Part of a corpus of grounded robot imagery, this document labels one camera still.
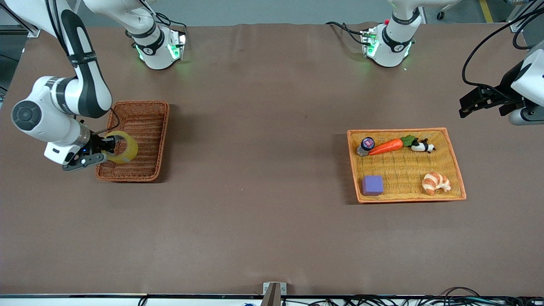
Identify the small jar purple lid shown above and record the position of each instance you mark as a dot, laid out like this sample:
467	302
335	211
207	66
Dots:
366	144

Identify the white table edge rail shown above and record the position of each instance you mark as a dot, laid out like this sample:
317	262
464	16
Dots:
63	301

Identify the orange toy carrot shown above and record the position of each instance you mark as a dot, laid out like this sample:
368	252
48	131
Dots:
386	147

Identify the aluminium frame profile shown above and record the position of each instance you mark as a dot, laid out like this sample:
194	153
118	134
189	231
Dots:
34	32

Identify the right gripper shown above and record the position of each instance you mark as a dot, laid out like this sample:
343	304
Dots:
99	144

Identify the toy croissant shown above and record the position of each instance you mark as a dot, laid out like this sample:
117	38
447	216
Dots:
434	182

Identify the white chair leg with caster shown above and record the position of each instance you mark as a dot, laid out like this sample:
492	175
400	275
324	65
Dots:
450	6

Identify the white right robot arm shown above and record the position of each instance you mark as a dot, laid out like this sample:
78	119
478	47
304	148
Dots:
89	85

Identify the brown table cover sheet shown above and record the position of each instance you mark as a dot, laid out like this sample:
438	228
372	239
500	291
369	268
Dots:
263	191

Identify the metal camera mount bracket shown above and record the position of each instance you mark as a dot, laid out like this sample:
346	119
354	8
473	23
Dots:
274	293

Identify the brown wicker basket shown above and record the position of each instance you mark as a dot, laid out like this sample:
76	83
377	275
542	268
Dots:
146	127

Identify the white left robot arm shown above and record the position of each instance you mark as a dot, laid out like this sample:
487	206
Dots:
393	49

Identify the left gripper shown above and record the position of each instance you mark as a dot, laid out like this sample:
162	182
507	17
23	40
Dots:
507	88

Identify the yellowish clear tape roll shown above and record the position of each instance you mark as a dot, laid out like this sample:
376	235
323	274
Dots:
129	155

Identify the orange wicker basket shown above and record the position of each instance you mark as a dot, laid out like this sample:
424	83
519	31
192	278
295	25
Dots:
403	170

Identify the purple foam cube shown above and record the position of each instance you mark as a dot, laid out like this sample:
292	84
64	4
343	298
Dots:
372	185

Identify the black white panda toy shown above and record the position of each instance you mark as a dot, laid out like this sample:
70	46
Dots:
420	146

